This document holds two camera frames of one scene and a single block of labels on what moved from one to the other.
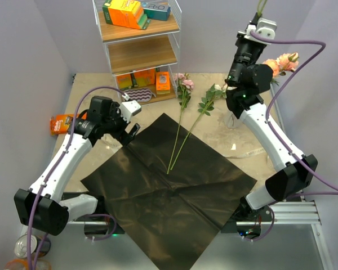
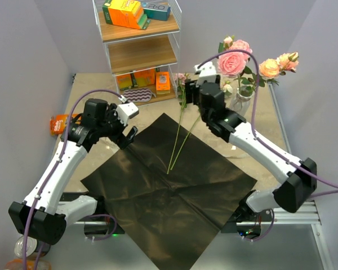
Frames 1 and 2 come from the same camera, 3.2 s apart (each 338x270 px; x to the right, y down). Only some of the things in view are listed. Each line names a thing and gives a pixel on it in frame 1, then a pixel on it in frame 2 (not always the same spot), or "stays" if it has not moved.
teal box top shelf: (157, 10) stays
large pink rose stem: (259, 10) -> (232, 64)
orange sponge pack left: (124, 82) stays
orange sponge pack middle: (145, 77) stays
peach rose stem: (283, 63) stays
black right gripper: (241, 38) -> (191, 92)
